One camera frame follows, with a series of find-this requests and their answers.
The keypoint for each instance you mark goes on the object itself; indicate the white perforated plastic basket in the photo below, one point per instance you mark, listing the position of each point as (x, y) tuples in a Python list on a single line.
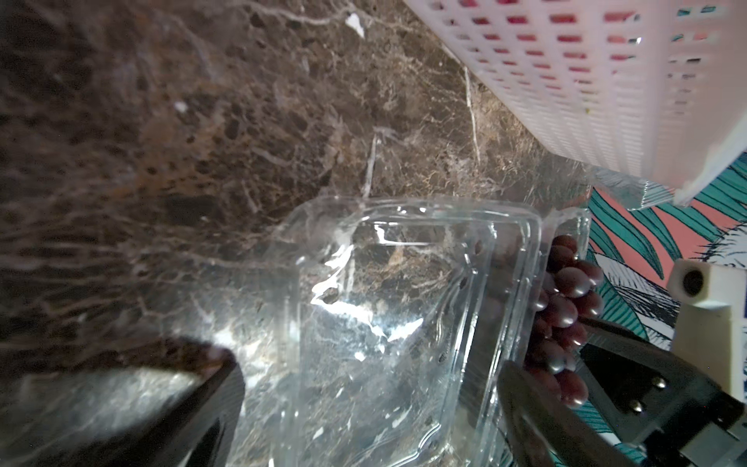
[(652, 89)]

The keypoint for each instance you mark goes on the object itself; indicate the purple grape bunch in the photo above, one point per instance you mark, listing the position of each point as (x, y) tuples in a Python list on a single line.
[(568, 293)]

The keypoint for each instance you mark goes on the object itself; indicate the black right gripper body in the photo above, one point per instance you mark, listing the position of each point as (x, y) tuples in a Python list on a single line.
[(712, 435)]

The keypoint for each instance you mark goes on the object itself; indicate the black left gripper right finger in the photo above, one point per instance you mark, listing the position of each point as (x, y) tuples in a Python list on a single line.
[(539, 426)]

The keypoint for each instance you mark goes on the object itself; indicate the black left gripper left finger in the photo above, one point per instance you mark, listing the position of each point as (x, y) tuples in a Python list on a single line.
[(200, 428)]

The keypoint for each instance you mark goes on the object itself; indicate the clear plastic clamshell container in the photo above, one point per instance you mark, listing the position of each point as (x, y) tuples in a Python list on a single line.
[(394, 318)]

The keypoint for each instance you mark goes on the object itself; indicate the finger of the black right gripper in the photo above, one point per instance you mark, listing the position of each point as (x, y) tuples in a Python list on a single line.
[(636, 386)]

